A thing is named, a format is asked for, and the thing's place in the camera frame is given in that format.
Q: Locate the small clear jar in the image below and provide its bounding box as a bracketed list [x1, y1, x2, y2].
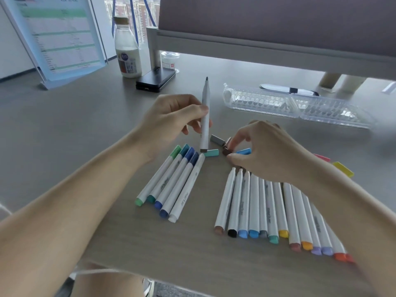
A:
[160, 51, 180, 73]

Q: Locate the red-tipped white marker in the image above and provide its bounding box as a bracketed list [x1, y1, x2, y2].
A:
[325, 222, 347, 262]

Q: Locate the blue-ended white marker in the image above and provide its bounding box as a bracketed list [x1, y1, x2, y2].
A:
[154, 147, 196, 210]

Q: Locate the white paper cup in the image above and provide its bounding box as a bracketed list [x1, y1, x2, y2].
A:
[339, 74, 367, 93]

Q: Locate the brown paper cup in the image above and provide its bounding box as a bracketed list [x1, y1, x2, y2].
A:
[318, 72, 342, 90]

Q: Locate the person's left forearm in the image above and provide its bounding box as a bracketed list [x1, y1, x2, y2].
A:
[0, 130, 152, 297]

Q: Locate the clear plastic marker case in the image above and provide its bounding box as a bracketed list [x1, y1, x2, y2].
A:
[222, 83, 377, 130]

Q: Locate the white milk bottle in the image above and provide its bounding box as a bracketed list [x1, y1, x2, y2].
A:
[112, 16, 143, 78]

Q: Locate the person's right hand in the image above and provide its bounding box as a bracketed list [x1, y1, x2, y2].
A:
[223, 120, 319, 186]

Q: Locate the person's right forearm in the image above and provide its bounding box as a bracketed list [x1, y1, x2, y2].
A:
[294, 154, 396, 297]

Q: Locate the person's left hand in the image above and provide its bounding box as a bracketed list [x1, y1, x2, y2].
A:
[133, 94, 214, 161]

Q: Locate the brown-ended white marker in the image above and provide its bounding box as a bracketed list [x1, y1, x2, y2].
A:
[199, 77, 211, 153]

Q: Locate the orange-tipped white marker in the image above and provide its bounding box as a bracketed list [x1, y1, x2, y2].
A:
[290, 185, 314, 251]

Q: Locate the set of red-toned markers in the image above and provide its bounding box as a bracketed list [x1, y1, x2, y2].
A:
[272, 181, 356, 264]

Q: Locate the grey desk divider shelf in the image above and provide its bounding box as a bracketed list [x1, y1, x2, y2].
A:
[158, 0, 396, 58]

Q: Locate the person's bare leg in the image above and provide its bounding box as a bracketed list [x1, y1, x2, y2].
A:
[71, 262, 146, 297]

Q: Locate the pink-ended white marker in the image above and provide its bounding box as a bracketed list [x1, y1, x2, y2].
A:
[343, 244, 356, 264]

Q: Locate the black rectangular power bank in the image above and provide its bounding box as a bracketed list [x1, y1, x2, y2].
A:
[135, 67, 176, 92]

